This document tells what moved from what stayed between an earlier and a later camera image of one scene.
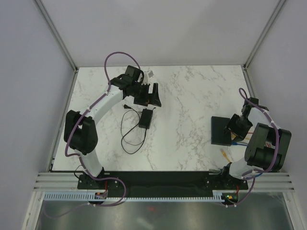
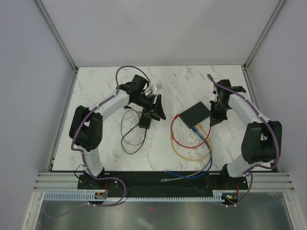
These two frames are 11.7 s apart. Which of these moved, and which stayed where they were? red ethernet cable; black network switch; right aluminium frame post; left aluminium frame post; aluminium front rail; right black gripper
Moved: right black gripper; red ethernet cable; black network switch
Stayed: right aluminium frame post; left aluminium frame post; aluminium front rail
